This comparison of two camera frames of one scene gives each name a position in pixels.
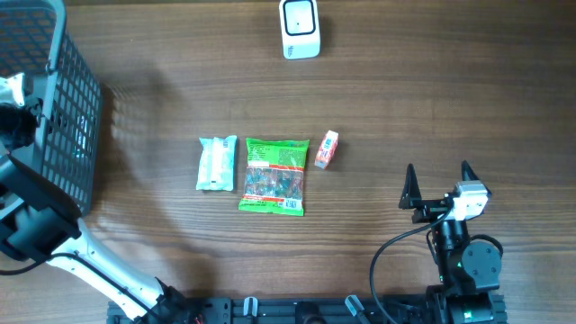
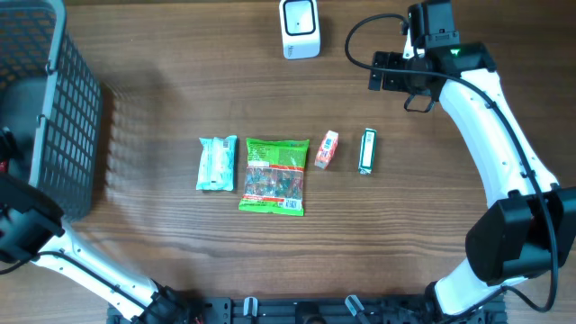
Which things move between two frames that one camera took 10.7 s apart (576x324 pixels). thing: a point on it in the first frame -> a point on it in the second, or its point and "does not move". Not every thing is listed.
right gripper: x=412 y=199 -> x=391 y=59
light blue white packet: x=216 y=169 does not move
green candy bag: x=274 y=176 does not move
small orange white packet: x=328 y=149 does not move
